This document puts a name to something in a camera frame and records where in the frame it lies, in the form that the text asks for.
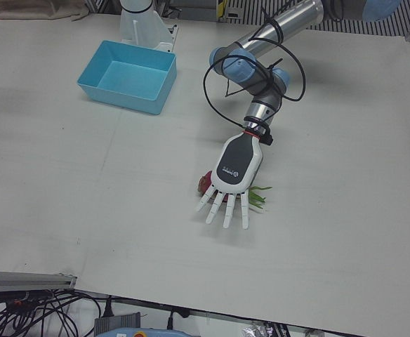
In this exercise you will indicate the robot hand white grey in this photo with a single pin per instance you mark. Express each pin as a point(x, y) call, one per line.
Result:
point(236, 165)

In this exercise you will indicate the pink dragon fruit green scales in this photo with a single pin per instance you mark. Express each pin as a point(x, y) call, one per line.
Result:
point(203, 182)

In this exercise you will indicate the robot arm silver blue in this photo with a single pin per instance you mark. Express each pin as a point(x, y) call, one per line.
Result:
point(289, 24)

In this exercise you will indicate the light blue plastic bin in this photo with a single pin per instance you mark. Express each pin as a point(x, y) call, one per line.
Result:
point(127, 80)

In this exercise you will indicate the crumpled clear plastic wrap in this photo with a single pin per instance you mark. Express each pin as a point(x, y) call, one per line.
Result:
point(261, 330)

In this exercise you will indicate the large grey teach pendant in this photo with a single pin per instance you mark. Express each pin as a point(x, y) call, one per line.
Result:
point(145, 332)

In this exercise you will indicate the grey finned power adapter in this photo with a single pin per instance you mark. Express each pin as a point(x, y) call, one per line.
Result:
point(119, 321)

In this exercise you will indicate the aluminium profile beam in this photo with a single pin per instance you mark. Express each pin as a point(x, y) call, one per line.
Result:
point(26, 281)

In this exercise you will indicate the beige cloth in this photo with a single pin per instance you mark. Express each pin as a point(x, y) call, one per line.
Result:
point(26, 8)

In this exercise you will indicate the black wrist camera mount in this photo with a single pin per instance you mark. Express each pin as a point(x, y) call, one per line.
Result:
point(267, 137)

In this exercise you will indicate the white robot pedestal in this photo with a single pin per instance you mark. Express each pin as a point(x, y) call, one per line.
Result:
point(142, 24)

